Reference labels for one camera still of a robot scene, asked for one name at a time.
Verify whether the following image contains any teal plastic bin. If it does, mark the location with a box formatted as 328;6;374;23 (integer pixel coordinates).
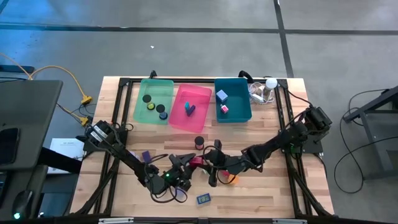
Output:
213;77;253;124

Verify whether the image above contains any black hourglass blue sand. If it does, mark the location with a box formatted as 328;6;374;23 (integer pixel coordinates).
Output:
155;104;169;121

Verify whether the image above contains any green translucent plastic bin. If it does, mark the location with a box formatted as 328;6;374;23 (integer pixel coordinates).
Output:
132;78;175;126

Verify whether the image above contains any dark grey desk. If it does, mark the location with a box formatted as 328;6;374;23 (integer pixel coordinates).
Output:
0;80;64;171
0;164;48;222

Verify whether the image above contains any white cable bundle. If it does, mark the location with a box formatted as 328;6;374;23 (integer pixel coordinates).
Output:
248;81;276;106

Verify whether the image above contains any pink translucent plastic bin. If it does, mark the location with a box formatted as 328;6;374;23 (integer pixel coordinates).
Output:
169;83;213;134

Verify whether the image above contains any black metal cart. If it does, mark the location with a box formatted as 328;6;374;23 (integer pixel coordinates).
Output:
343;85;398;180

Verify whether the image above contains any white light bulb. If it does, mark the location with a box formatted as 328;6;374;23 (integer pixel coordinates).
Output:
264;77;279;91

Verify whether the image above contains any blue rectangular tile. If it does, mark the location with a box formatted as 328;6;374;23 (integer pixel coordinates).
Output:
196;192;212;206

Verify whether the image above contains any black computer mouse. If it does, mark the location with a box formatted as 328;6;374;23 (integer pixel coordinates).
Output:
11;189;34;220

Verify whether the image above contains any black floor cable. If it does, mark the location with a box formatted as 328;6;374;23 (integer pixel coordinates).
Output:
334;135;398;194

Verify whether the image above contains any black smartphone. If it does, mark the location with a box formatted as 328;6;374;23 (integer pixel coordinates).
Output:
0;127;20;166

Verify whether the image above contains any white paper booklet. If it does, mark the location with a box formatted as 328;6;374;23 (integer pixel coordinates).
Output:
47;138;86;175

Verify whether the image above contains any light blue cube adapter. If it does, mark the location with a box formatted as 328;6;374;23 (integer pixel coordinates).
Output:
215;89;229;103

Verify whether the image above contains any yellow extension cable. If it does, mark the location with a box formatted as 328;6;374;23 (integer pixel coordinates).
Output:
0;52;93;105

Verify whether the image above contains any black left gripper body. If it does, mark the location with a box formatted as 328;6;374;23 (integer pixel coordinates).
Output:
169;161;191;187

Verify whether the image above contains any black aluminium table frame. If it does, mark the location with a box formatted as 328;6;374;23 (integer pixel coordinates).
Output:
70;70;335;218

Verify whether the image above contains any black bar beside desk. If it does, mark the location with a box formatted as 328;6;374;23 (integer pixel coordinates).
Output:
37;147;83;174

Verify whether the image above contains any dark grey lower desk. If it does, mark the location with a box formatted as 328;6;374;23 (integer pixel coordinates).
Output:
0;164;48;222

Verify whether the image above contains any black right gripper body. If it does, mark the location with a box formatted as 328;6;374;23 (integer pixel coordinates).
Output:
214;151;251;180

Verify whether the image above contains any silver aluminium bracket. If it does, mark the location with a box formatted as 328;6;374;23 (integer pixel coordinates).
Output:
98;217;134;224
272;218;308;224

